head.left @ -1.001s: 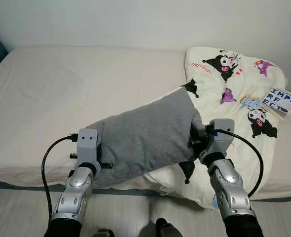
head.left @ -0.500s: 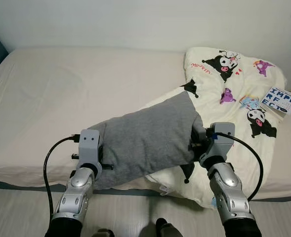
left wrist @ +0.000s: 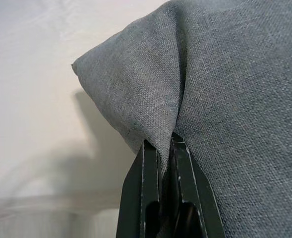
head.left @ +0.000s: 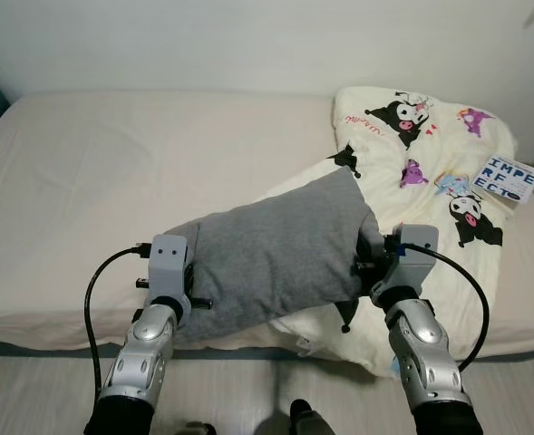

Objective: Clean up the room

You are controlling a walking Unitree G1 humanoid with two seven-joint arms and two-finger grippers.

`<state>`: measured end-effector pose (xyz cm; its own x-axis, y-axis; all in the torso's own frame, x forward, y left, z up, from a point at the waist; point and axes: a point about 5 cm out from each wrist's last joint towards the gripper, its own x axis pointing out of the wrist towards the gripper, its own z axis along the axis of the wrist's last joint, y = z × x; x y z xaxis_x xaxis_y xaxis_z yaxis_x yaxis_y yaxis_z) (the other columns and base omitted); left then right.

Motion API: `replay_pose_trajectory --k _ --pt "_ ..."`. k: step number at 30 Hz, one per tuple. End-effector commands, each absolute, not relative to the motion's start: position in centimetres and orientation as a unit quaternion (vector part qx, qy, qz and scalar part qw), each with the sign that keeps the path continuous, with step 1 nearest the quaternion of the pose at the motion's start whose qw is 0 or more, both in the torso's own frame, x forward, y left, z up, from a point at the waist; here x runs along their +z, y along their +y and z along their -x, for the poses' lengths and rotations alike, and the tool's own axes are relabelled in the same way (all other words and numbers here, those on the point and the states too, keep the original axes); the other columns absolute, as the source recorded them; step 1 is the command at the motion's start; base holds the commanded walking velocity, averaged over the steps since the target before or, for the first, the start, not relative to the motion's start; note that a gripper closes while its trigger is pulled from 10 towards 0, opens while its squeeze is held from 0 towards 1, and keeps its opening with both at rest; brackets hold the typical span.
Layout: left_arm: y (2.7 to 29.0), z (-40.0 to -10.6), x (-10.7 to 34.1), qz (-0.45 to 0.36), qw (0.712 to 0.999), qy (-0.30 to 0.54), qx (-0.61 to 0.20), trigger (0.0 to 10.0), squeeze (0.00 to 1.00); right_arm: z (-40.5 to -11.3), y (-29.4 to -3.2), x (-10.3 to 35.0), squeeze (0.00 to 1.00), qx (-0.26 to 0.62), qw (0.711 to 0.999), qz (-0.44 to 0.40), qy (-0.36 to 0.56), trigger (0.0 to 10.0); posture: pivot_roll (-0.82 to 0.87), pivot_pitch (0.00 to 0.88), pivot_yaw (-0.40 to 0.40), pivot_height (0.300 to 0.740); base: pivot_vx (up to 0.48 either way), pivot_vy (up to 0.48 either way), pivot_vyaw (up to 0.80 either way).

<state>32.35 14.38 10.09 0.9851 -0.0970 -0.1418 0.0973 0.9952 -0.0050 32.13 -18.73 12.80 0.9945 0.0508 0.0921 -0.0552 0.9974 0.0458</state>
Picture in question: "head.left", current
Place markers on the cream cartoon print blanket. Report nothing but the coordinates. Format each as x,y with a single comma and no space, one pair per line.
448,290

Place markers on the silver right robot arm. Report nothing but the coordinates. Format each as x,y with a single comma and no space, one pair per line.
421,349

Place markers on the cream sheeted mattress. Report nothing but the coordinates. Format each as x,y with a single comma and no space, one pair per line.
85,181

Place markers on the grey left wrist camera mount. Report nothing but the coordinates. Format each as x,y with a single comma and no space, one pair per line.
169,263

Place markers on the grey pillow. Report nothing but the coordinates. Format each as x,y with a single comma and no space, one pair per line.
276,254

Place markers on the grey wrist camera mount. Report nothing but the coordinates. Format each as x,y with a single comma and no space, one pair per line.
169,263
416,263

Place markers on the black right robot foot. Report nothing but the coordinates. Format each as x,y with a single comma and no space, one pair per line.
310,419

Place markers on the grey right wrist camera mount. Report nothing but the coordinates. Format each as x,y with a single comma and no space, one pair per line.
416,263

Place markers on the white blue lettered book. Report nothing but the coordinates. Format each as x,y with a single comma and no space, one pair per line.
509,178

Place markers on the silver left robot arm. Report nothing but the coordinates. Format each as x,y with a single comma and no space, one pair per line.
144,353

